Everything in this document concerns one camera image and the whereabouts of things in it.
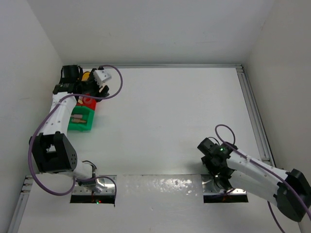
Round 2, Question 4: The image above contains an orange correction tape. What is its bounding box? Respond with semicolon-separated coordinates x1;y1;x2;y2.
71;118;87;123

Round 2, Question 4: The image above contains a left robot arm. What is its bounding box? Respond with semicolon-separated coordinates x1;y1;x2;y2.
28;65;112;196

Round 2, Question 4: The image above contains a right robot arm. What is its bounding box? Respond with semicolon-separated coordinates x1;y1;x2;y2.
197;138;311;222

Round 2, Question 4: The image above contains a yellow plastic bin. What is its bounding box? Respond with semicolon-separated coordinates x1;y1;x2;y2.
81;71;92;82

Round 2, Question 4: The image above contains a red plastic bin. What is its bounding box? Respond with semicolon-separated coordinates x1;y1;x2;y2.
76;97;97;111

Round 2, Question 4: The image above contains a green plastic bin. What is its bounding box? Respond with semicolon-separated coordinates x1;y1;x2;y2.
68;106;95;132

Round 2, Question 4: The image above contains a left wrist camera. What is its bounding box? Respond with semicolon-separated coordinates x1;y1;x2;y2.
93;69;112;86

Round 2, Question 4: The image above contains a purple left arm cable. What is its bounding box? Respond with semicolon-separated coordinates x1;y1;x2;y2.
28;64;123;196

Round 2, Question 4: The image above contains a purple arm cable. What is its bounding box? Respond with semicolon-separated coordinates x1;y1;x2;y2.
28;64;123;196
215;124;311;233

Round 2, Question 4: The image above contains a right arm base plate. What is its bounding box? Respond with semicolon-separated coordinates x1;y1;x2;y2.
201;174;247;196

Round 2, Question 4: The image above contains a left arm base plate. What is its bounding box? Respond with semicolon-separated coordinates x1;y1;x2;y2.
72;175;117;196

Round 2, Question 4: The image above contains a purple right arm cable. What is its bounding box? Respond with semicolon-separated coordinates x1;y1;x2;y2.
215;124;311;233

